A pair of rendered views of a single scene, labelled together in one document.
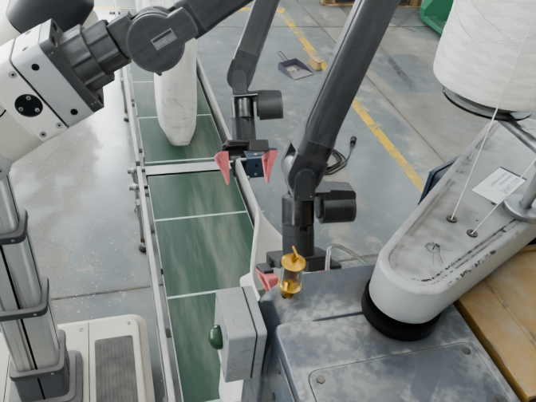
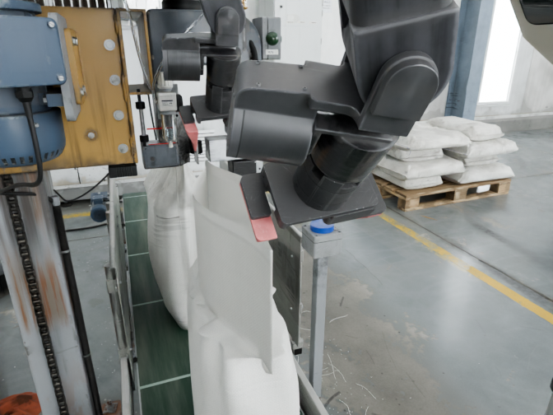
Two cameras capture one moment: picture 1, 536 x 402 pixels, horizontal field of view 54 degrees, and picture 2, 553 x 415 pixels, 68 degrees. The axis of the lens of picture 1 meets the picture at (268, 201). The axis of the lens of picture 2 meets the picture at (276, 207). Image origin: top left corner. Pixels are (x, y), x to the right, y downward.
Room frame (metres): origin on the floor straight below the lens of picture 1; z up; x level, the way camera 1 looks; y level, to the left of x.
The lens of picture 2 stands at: (1.44, 0.02, 1.26)
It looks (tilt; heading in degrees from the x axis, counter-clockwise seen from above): 21 degrees down; 179
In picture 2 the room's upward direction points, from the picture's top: straight up
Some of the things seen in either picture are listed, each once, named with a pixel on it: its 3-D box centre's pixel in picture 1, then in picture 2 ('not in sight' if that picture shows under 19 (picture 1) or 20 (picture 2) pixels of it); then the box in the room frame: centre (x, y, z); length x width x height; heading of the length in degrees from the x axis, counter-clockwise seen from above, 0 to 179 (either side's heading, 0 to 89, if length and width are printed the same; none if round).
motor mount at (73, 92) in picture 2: not in sight; (62, 66); (0.63, -0.36, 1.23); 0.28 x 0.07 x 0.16; 20
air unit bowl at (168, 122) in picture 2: not in sight; (169, 128); (0.55, -0.19, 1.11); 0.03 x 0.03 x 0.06
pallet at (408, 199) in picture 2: not in sight; (428, 181); (-2.32, 1.54, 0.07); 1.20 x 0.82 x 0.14; 112
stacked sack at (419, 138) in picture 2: not in sight; (425, 137); (-2.01, 1.34, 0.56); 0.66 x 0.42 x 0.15; 110
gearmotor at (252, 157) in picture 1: (245, 149); not in sight; (2.25, 0.15, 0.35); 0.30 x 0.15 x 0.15; 20
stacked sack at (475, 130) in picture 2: not in sight; (461, 128); (-2.45, 1.84, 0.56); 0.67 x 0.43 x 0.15; 20
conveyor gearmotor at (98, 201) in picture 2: not in sight; (103, 205); (-0.98, -1.02, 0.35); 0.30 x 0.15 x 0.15; 20
